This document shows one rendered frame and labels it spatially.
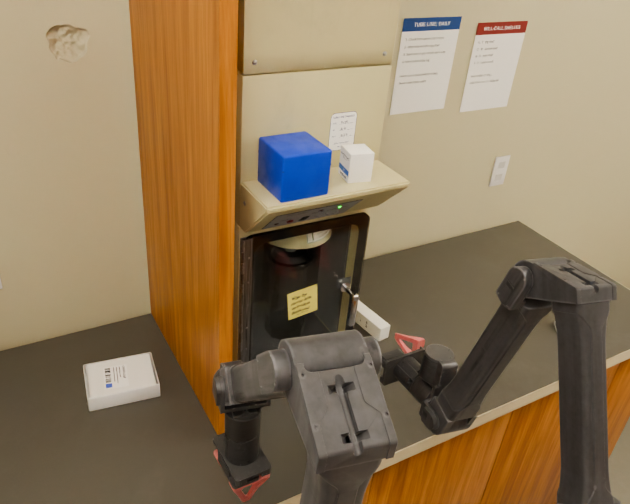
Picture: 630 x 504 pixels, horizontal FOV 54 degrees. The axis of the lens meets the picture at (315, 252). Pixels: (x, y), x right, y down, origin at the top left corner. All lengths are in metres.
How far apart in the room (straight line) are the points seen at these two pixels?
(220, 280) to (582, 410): 0.64
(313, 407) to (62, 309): 1.25
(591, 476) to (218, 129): 0.75
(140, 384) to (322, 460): 1.01
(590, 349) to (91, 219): 1.17
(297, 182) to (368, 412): 0.62
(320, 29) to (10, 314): 1.05
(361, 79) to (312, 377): 0.78
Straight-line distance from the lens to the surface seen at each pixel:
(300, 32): 1.14
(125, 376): 1.54
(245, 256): 1.26
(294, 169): 1.09
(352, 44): 1.21
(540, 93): 2.33
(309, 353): 0.58
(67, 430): 1.50
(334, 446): 0.55
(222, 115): 1.01
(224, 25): 0.98
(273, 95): 1.15
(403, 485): 1.65
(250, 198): 1.15
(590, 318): 0.93
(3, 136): 1.50
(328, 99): 1.21
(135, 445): 1.45
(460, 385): 1.16
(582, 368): 0.94
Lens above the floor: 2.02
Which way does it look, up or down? 32 degrees down
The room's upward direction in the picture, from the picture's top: 6 degrees clockwise
